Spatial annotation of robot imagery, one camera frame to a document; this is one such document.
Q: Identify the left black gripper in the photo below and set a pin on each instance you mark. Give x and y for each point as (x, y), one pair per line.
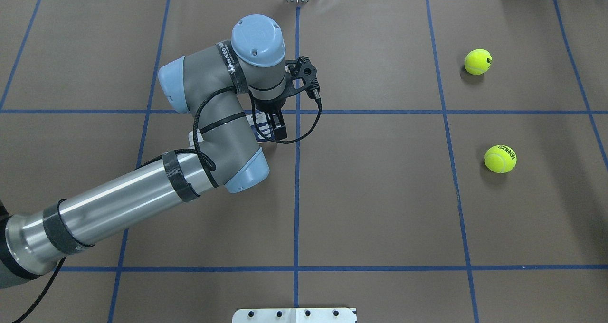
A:
(269, 107)

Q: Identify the yellow tennis ball Roland Garros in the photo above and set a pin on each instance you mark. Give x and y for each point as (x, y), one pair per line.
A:
(500, 159)

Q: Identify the white blue tennis ball can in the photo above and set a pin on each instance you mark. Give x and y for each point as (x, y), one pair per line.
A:
(238, 132)

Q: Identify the left grey silver robot arm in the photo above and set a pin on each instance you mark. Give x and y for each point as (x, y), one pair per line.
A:
(205, 84)

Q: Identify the yellow tennis ball Wilson logo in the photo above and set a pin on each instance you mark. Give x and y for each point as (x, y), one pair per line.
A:
(478, 61)

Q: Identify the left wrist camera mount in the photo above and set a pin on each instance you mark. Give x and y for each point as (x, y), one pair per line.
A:
(301, 76)

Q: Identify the white camera mast base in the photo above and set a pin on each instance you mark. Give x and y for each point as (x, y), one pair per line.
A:
(296, 315)

